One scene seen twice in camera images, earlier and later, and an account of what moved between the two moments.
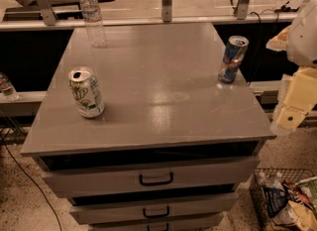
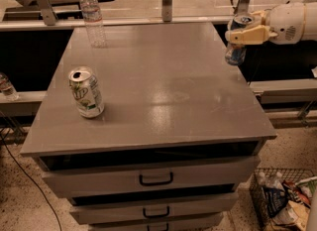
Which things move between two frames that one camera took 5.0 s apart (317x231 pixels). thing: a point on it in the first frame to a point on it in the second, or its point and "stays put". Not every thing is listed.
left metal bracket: (44, 3) stays put
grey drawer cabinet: (174, 145) stays put
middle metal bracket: (167, 1) stays put
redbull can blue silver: (234, 54) to (236, 53)
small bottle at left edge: (7, 89) stays put
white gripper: (304, 45) to (284, 23)
